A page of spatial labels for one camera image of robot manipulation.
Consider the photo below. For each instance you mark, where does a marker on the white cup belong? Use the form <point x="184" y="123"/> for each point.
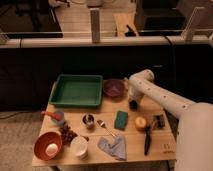
<point x="79" y="147"/>

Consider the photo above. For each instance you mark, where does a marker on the black monitor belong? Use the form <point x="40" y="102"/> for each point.
<point x="29" y="19"/>

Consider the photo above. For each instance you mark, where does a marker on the blue cup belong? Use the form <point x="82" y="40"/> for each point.
<point x="60" y="120"/>

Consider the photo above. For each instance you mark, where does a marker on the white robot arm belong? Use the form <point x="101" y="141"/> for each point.
<point x="194" y="143"/>

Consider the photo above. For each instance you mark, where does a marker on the green plastic tray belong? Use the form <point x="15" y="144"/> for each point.
<point x="78" y="91"/>

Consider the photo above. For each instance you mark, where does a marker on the white slanted bracket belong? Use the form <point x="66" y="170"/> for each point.
<point x="191" y="28"/>

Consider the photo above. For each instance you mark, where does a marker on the black eraser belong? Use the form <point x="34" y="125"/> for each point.
<point x="133" y="105"/>

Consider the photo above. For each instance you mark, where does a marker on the orange apple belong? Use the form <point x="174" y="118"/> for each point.
<point x="140" y="123"/>

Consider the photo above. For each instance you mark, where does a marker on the blue cloth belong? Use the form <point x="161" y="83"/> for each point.
<point x="117" y="149"/>

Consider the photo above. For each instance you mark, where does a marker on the white egg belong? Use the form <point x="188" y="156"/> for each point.
<point x="51" y="149"/>

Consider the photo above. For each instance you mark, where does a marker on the bunch of dark grapes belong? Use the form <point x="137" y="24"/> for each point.
<point x="67" y="134"/>

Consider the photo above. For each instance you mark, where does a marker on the orange carrot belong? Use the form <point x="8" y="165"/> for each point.
<point x="52" y="115"/>

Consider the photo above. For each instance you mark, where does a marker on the purple bowl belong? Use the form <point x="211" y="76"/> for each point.
<point x="113" y="88"/>

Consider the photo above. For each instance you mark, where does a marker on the orange bowl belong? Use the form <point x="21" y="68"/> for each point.
<point x="43" y="141"/>

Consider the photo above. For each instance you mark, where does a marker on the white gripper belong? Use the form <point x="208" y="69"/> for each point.
<point x="134" y="95"/>

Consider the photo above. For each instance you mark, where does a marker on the metal fork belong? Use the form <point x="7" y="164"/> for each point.
<point x="103" y="125"/>

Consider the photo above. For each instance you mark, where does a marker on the white divider post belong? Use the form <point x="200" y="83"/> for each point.
<point x="95" y="24"/>

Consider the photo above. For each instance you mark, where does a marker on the black handled knife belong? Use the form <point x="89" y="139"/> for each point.
<point x="147" y="143"/>

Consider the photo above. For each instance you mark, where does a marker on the black box on desk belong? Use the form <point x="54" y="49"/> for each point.
<point x="158" y="17"/>

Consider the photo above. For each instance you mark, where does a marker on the small dark toy block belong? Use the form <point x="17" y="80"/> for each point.
<point x="159" y="121"/>

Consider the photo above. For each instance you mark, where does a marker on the black tool on desk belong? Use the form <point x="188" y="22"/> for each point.
<point x="130" y="32"/>

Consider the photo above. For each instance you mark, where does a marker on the small metal cup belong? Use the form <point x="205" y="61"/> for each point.
<point x="88" y="120"/>

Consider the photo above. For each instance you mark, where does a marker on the green sponge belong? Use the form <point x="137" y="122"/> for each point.
<point x="121" y="120"/>

